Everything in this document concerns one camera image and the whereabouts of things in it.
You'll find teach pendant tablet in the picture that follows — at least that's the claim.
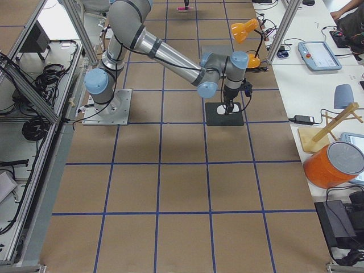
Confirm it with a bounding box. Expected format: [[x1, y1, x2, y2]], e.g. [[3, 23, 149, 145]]
[[297, 41, 342, 71]]

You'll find orange desk lamp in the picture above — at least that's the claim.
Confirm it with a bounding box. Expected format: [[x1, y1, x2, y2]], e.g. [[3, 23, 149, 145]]
[[230, 18, 263, 69]]

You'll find white computer mouse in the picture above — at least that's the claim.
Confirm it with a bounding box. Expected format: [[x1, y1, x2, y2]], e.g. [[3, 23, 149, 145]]
[[217, 104, 239, 115]]

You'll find black mousepad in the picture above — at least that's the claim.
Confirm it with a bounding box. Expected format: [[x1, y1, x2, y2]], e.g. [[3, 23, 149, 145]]
[[205, 102, 244, 126]]

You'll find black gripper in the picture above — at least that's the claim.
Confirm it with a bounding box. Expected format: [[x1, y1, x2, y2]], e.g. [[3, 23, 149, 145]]
[[221, 86, 240, 115]]

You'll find orange cylindrical container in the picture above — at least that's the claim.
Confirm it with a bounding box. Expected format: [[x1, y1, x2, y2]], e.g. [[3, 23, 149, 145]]
[[303, 141, 363, 189]]

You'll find black power adapter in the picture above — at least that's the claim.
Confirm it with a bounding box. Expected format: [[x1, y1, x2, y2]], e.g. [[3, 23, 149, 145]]
[[288, 115, 316, 125]]

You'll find wooden stand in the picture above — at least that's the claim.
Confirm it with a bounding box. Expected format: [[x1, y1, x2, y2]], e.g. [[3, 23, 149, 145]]
[[298, 102, 363, 154]]

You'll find aluminium frame post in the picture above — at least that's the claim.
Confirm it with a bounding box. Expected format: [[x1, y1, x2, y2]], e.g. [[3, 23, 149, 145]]
[[267, 0, 301, 64]]

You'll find pink marker pen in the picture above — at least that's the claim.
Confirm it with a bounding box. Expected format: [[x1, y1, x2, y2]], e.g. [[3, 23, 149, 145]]
[[176, 6, 194, 12]]

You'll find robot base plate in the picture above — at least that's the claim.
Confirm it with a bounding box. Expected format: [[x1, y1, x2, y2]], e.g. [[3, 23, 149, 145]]
[[82, 89, 133, 126]]

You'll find grey chair back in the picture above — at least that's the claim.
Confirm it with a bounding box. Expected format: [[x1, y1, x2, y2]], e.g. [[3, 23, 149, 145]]
[[334, 84, 354, 109]]

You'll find lamp power cable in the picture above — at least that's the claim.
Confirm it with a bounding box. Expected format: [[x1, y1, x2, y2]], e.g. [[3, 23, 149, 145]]
[[245, 65, 270, 73]]

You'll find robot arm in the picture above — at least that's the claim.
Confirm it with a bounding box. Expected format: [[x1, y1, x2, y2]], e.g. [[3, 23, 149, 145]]
[[84, 1, 248, 114]]

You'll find silver laptop notebook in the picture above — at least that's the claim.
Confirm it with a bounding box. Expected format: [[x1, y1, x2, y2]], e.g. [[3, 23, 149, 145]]
[[200, 45, 233, 62]]

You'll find black box device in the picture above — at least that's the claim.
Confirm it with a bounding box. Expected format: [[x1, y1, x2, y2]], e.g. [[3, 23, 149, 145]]
[[315, 200, 358, 249]]

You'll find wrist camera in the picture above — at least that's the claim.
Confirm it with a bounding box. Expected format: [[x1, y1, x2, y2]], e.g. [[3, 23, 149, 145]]
[[241, 80, 253, 98]]

